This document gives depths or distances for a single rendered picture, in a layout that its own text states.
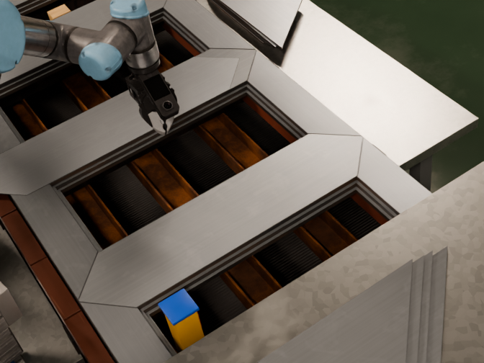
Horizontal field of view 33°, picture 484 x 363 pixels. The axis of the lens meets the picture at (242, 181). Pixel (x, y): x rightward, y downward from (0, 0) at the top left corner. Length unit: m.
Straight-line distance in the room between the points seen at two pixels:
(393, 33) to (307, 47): 1.32
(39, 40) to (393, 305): 0.84
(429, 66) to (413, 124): 1.38
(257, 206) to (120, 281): 0.34
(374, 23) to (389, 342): 2.54
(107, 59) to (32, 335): 0.66
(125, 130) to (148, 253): 0.41
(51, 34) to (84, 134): 0.44
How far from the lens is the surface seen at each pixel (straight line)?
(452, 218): 1.47
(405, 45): 3.56
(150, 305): 1.67
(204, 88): 2.09
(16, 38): 1.34
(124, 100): 2.11
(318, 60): 2.28
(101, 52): 1.62
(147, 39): 1.73
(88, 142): 2.03
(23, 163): 2.04
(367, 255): 1.41
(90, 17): 2.45
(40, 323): 1.92
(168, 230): 1.77
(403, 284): 1.34
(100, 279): 1.72
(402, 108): 2.12
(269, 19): 2.39
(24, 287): 2.00
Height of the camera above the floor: 2.16
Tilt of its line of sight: 46 degrees down
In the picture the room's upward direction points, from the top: 11 degrees counter-clockwise
